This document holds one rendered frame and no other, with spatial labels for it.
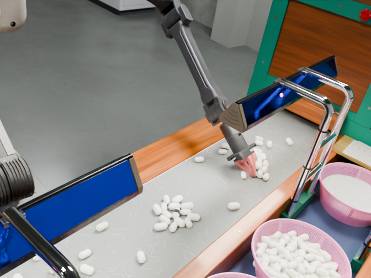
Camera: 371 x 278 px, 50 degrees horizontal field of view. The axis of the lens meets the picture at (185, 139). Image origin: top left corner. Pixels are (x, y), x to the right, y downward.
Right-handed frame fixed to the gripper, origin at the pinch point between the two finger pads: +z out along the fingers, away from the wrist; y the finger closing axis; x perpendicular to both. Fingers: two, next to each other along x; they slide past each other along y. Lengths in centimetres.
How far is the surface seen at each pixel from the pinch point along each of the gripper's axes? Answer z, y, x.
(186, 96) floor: -54, 145, 145
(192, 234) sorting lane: 3.3, -35.5, -0.1
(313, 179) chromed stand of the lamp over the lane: 10.9, 11.7, -12.4
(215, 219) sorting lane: 3.9, -25.8, -0.8
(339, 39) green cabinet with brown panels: -28, 54, -25
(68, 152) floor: -48, 21, 142
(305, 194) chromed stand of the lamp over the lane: 14.9, 10.6, -7.4
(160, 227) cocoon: -2.9, -41.6, 3.0
